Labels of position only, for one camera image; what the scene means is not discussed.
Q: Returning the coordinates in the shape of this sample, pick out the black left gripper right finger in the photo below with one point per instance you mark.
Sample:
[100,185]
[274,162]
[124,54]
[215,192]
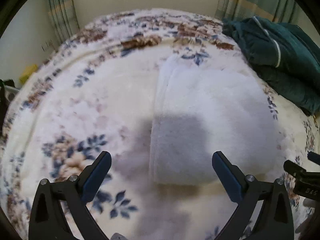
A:
[275,220]

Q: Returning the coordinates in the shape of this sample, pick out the white knit sweater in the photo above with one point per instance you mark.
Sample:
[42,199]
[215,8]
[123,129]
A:
[201,109]

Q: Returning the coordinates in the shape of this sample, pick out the left green striped curtain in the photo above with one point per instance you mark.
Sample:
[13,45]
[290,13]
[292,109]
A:
[63,19]

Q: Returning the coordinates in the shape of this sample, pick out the dark green jacket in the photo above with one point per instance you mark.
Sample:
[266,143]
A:
[283,55]

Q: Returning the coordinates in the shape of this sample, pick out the yellow object by bed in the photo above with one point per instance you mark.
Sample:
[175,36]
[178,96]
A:
[28,71]

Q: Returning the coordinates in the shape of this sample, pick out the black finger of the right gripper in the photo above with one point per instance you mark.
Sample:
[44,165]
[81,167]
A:
[295,168]

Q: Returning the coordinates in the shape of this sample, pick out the green striped curtain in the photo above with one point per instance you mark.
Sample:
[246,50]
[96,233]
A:
[274,10]
[63,19]

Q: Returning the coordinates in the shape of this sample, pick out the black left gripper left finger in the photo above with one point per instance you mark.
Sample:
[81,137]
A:
[47,220]

